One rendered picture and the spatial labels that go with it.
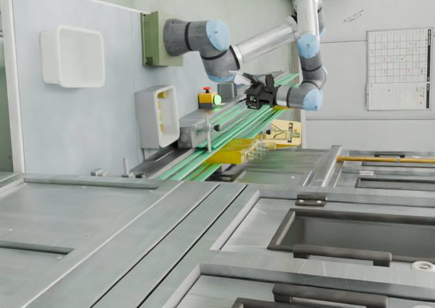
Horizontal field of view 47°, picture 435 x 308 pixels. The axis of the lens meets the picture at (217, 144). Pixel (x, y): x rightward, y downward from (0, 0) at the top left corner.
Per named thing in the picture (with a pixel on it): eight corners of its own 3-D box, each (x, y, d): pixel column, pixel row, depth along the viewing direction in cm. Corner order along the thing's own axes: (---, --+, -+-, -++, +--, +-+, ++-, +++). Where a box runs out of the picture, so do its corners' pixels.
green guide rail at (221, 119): (195, 131, 211) (213, 131, 208) (195, 129, 211) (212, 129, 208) (288, 75, 369) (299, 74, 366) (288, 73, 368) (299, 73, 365)
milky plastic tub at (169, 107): (142, 148, 195) (161, 149, 192) (134, 92, 190) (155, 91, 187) (162, 137, 211) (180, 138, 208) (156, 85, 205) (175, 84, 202)
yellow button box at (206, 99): (199, 108, 248) (212, 108, 246) (197, 93, 246) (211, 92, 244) (204, 105, 254) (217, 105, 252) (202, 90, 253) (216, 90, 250)
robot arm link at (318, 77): (327, 55, 178) (316, 75, 171) (330, 80, 185) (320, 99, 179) (306, 54, 181) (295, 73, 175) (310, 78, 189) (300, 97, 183)
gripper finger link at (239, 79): (226, 74, 181) (246, 88, 181) (233, 65, 185) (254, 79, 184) (223, 79, 183) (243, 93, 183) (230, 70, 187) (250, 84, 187)
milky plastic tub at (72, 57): (31, 25, 140) (56, 23, 137) (80, 33, 161) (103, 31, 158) (35, 88, 142) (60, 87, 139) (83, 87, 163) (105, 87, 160)
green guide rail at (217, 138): (197, 148, 213) (214, 148, 210) (196, 145, 213) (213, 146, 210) (289, 85, 370) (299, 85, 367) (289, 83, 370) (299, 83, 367)
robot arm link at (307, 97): (325, 100, 178) (317, 116, 174) (296, 97, 184) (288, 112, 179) (323, 83, 173) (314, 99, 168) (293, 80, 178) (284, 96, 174)
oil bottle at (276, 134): (254, 139, 292) (298, 140, 283) (254, 129, 292) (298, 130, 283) (257, 139, 298) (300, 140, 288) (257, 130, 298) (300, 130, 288)
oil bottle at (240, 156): (200, 163, 219) (247, 164, 211) (199, 151, 217) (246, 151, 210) (206, 159, 224) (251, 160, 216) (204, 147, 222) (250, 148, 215)
